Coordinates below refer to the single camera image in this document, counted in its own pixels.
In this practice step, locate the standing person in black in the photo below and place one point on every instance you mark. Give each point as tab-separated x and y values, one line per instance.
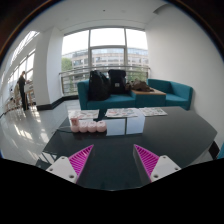
21	83

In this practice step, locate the black bag with label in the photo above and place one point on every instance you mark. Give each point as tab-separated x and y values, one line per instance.
117	81

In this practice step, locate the teal sofa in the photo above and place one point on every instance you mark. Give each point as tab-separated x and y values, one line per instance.
177	94

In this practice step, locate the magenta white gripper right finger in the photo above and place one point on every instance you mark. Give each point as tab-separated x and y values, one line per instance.
152	167

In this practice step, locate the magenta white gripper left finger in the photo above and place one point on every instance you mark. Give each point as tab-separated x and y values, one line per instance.
70	168

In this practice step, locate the right magazine on table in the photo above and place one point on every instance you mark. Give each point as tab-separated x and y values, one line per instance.
152	111

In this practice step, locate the large black backpack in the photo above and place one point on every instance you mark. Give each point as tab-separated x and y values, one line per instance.
99	86

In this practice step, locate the wooden sofa side table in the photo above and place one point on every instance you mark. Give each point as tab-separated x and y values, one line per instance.
148	92

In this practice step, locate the black glass table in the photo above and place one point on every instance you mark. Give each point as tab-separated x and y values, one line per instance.
182	135

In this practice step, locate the brown jacket heap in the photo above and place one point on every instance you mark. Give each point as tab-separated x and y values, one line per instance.
137	85

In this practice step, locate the left magazine on table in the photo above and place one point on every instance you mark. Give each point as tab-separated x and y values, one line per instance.
84	114

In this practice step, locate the magazine on table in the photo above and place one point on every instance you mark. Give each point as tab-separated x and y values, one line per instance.
84	114
120	113
152	111

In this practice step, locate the middle magazine on table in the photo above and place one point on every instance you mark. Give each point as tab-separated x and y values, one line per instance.
120	113

